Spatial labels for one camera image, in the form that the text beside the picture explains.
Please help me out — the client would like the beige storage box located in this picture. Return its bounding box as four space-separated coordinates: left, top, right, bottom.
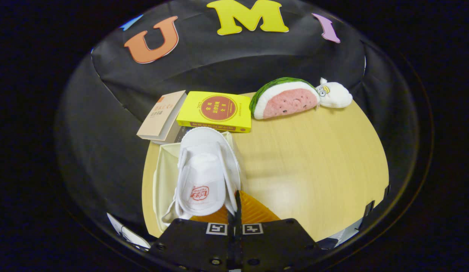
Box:
152 130 242 233

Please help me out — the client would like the white shoe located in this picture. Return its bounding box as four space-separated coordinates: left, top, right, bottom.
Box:
161 127 242 223

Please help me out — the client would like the beige book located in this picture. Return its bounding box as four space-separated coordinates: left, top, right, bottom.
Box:
136 90 187 144

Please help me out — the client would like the yellow book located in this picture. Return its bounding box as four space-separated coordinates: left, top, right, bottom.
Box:
176 91 252 133

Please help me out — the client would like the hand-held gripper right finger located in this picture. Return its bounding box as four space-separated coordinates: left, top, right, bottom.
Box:
234 190 325 270

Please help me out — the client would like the watermelon plush toy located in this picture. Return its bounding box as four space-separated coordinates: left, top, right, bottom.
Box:
249 77 320 120

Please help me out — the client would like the white plush toy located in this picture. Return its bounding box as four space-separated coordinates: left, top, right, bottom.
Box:
316 77 353 109

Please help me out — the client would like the white paper sheet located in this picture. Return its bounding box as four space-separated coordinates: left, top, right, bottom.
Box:
107 213 152 250

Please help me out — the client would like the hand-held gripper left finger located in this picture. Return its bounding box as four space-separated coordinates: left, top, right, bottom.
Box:
149 204 237 270

